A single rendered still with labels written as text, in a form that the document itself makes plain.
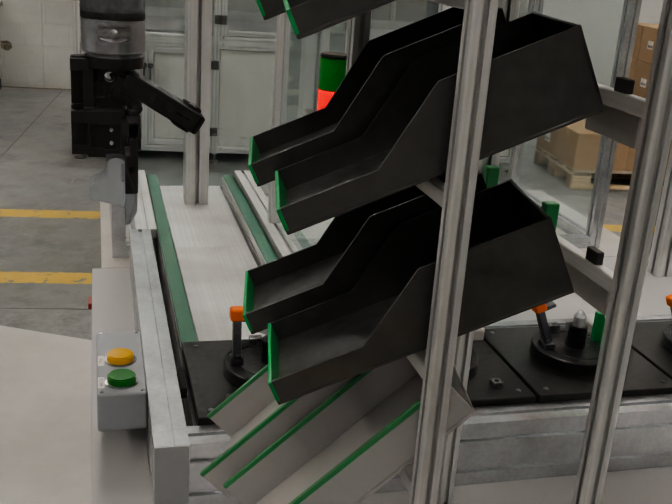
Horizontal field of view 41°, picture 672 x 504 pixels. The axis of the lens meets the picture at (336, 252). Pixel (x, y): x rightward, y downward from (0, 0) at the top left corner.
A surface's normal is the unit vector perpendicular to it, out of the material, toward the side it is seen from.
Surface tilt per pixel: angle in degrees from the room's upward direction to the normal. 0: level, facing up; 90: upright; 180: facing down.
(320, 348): 25
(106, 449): 0
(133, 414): 90
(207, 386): 0
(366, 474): 90
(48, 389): 0
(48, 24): 90
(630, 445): 90
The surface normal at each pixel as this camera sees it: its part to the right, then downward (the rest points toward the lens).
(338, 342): -0.36, -0.87
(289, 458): 0.07, 0.33
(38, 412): 0.07, -0.94
